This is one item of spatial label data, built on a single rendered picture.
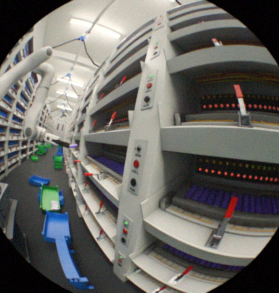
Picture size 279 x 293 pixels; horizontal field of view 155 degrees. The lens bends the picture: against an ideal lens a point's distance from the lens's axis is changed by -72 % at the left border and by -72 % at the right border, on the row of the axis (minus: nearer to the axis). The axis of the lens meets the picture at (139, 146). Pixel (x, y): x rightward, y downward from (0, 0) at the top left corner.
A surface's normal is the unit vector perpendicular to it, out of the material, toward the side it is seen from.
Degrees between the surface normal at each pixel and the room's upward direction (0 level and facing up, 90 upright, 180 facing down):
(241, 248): 21
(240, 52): 111
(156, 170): 90
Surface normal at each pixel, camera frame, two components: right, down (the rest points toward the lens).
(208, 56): -0.75, 0.22
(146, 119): -0.73, -0.15
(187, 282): -0.11, -0.97
